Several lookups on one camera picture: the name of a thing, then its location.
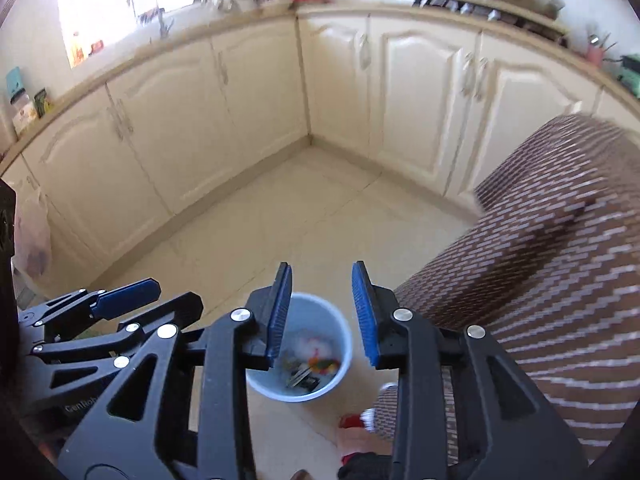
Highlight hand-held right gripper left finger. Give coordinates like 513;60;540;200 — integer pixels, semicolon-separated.
57;261;294;480

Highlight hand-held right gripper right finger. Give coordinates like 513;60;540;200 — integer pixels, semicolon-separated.
351;260;590;480

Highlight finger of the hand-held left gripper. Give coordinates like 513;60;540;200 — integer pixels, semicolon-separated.
20;279;162;331
30;291;203;361

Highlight light blue plastic bin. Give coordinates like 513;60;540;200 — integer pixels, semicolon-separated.
245;292;353;403

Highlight dark furniture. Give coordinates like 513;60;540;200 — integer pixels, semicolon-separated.
0;177;21;376

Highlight person's dark trouser leg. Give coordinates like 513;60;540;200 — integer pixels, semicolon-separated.
337;452;396;480

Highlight white food package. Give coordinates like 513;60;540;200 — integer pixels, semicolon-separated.
11;97;40;133

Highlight cream lower cabinets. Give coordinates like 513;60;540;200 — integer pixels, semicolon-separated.
0;10;640;281

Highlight teal box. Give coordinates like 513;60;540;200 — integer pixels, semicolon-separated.
5;66;26;96

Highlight orange bottle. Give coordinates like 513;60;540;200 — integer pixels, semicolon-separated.
67;32;86;68

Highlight beige kitchen countertop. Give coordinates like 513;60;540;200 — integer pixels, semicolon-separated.
0;0;640;171

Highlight steel kitchen faucet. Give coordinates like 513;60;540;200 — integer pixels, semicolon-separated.
137;7;173;38

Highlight sliding window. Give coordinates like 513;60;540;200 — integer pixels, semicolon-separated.
52;0;203;68

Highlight black glass gas stove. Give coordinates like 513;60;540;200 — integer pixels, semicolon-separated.
412;0;518;26

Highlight green electric cooker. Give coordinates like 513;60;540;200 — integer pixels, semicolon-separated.
617;54;640;98

